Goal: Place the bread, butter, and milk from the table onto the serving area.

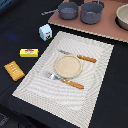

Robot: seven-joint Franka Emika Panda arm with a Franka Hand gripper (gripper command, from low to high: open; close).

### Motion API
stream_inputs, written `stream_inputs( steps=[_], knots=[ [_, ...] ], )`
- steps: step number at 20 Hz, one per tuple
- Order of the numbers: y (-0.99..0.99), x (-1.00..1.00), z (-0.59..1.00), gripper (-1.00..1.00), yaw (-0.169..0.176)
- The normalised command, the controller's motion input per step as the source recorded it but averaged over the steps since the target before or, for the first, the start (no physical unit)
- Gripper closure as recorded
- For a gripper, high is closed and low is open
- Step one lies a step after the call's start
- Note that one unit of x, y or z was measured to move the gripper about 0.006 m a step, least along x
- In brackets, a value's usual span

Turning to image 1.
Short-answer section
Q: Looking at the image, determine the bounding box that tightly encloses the small white milk carton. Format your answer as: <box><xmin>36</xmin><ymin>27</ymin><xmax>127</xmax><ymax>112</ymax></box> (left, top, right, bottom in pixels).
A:
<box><xmin>39</xmin><ymin>24</ymin><xmax>52</xmax><ymax>41</ymax></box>

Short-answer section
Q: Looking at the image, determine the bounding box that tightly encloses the yellow butter box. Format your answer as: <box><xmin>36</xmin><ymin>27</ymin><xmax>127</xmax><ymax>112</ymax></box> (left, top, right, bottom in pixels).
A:
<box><xmin>20</xmin><ymin>49</ymin><xmax>39</xmax><ymax>57</ymax></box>

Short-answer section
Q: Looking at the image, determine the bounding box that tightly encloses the orange bread loaf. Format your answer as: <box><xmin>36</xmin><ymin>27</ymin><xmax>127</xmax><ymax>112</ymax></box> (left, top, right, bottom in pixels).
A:
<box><xmin>4</xmin><ymin>61</ymin><xmax>24</xmax><ymax>81</ymax></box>

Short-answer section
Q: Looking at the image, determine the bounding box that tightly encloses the pink serving board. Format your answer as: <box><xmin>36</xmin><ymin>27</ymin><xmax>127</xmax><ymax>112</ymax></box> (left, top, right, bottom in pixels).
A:
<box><xmin>48</xmin><ymin>0</ymin><xmax>128</xmax><ymax>43</ymax></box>

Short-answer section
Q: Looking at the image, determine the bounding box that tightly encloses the round beige plate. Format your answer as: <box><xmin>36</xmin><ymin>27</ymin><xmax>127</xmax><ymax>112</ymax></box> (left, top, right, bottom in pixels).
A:
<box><xmin>55</xmin><ymin>55</ymin><xmax>82</xmax><ymax>78</ymax></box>

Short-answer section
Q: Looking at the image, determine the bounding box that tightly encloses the white woven placemat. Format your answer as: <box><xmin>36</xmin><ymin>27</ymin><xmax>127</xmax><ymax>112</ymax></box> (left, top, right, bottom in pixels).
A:
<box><xmin>13</xmin><ymin>31</ymin><xmax>113</xmax><ymax>128</ymax></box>

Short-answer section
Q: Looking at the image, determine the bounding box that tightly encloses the dark grey cooking pot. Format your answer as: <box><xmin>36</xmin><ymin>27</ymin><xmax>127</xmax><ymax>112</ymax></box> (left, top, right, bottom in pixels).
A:
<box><xmin>80</xmin><ymin>2</ymin><xmax>103</xmax><ymax>24</ymax></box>

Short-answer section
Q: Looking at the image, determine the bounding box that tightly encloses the beige bowl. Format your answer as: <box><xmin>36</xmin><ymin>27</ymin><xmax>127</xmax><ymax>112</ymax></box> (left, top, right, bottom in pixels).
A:
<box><xmin>116</xmin><ymin>4</ymin><xmax>128</xmax><ymax>30</ymax></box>

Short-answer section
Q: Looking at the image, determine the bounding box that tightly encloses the knife with wooden handle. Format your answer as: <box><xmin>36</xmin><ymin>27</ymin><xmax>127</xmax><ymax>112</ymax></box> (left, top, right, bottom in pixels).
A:
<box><xmin>58</xmin><ymin>49</ymin><xmax>97</xmax><ymax>63</ymax></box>

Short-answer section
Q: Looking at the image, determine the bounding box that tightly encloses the fork with wooden handle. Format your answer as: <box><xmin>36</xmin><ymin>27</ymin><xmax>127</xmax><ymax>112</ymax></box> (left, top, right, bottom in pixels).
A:
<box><xmin>43</xmin><ymin>71</ymin><xmax>84</xmax><ymax>89</ymax></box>

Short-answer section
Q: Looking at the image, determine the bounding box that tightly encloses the grey saucepan with handle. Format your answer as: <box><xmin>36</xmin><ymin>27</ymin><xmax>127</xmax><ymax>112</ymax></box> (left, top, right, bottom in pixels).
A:
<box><xmin>41</xmin><ymin>1</ymin><xmax>80</xmax><ymax>20</ymax></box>

